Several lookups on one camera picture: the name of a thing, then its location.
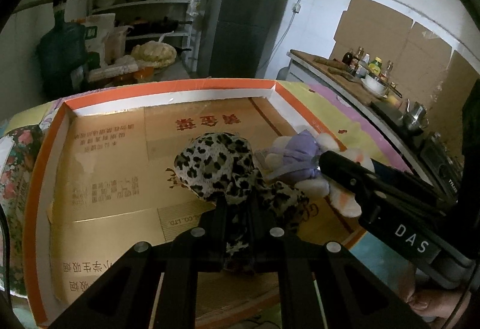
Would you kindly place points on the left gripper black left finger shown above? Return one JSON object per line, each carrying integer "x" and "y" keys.
{"x": 149, "y": 286}

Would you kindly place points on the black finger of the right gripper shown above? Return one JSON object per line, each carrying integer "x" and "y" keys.
{"x": 383, "y": 186}

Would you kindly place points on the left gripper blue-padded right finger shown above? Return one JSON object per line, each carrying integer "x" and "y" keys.
{"x": 325, "y": 286}

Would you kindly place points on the purple white plush toy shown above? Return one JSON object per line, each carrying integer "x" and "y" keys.
{"x": 295, "y": 160}

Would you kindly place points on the leopard print scarf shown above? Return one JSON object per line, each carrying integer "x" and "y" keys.
{"x": 219, "y": 168}

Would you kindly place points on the right hand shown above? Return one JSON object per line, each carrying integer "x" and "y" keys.
{"x": 435, "y": 307}

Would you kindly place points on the colourful cartoon play mat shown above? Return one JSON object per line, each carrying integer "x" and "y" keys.
{"x": 337, "y": 126}

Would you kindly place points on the steel kettle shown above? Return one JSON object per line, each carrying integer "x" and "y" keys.
{"x": 414, "y": 117}

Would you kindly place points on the kitchen counter with bottles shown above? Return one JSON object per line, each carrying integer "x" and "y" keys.
{"x": 423, "y": 150}

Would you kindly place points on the orange rimmed cardboard tray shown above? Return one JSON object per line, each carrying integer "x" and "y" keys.
{"x": 150, "y": 182}

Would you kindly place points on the floral tissue pack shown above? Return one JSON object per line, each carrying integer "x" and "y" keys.
{"x": 19, "y": 151}

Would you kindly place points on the dark grey refrigerator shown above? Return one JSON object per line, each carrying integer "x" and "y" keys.
{"x": 234, "y": 34}

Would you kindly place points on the yellow dried food bag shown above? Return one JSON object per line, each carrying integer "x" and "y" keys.
{"x": 154, "y": 54}

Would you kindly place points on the green water jug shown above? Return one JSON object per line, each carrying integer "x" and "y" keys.
{"x": 63, "y": 57}

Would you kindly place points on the cardboard wall sheets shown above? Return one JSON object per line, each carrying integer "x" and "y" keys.
{"x": 426, "y": 68}

